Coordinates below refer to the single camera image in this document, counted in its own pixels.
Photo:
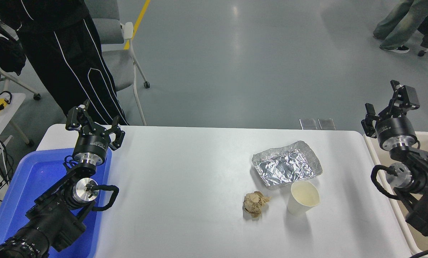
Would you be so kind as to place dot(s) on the metal floor plate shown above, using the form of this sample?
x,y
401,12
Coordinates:
x,y
308,124
327,124

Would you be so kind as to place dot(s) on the blue plastic tray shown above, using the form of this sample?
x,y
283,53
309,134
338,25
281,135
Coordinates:
x,y
31,179

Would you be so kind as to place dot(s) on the chair with white frame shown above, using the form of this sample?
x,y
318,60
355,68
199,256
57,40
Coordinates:
x,y
9,80

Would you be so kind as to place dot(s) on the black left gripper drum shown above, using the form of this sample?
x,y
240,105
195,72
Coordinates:
x,y
92,145

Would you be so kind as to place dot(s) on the black garment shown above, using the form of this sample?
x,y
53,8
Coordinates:
x,y
8,53

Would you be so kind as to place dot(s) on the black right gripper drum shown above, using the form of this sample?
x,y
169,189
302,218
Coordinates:
x,y
396,129

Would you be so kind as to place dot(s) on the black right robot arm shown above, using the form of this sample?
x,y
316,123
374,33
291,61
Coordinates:
x,y
423,211

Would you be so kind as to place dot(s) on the chair leg with caster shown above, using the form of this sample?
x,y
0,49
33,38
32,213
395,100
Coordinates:
x,y
423,52

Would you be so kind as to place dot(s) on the grey office chair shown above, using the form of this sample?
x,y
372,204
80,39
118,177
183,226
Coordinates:
x,y
122,68

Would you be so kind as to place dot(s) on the white paper cup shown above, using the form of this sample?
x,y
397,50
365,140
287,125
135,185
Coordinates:
x,y
303,197

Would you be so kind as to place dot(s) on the crumpled tan paper ball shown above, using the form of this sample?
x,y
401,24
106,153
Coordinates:
x,y
255,204

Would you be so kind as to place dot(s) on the silver foil tray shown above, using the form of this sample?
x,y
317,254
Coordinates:
x,y
287,166

